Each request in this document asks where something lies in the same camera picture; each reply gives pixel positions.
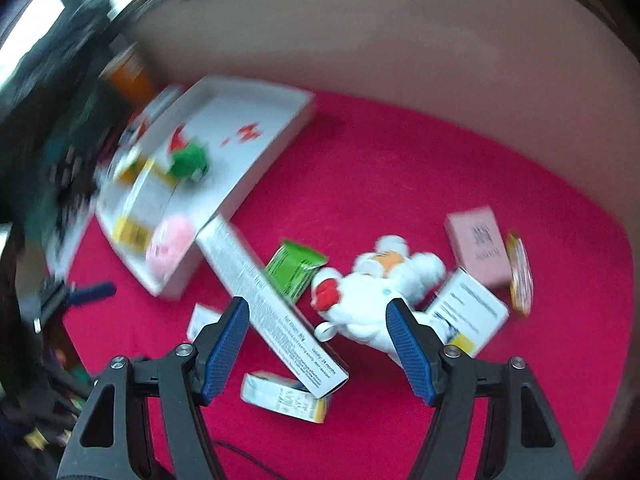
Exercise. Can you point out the long white toothpaste box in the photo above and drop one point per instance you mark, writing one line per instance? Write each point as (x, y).
(280, 325)

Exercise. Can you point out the white plush toy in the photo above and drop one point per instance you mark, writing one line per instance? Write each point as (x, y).
(353, 305)

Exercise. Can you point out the white cardboard tray box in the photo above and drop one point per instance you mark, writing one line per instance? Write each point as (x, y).
(244, 124)

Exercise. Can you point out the orange snack packet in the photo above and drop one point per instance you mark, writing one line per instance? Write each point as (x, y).
(522, 285)

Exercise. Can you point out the small pink plush toy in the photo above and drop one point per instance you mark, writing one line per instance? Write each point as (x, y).
(169, 242)

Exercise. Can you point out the green red plush toy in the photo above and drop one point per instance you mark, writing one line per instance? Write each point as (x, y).
(188, 159)

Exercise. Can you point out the orange drink cup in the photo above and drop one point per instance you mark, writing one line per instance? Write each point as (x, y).
(128, 75)

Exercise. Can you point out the pink perfume box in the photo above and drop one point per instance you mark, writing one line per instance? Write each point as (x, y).
(478, 246)

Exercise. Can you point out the green snack packet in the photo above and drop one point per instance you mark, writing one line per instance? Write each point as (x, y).
(292, 267)

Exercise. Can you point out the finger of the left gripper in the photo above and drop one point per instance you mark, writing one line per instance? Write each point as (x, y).
(94, 293)

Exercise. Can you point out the white yellow medicine box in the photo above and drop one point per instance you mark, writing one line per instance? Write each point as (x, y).
(283, 396)

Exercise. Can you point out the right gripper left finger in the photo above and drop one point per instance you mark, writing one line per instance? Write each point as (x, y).
(112, 437)

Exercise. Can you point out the small white box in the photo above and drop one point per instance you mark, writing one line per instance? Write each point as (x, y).
(201, 316)

